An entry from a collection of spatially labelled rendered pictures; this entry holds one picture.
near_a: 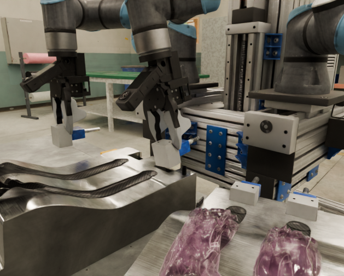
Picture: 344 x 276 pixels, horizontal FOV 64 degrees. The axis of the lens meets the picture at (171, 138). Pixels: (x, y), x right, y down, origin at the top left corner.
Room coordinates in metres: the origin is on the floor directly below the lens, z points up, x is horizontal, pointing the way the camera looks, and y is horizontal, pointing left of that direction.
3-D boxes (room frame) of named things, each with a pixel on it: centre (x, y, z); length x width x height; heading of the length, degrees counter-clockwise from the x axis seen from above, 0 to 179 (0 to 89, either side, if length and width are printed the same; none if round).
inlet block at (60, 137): (0.76, 0.27, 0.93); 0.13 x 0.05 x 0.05; 133
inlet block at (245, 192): (0.55, -0.17, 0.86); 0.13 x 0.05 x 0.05; 151
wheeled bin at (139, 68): (8.24, 1.12, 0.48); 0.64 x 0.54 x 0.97; 53
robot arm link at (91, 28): (0.83, 0.23, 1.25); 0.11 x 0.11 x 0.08; 68
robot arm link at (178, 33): (1.19, -0.04, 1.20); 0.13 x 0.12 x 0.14; 68
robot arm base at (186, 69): (1.18, -0.04, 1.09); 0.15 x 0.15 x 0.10
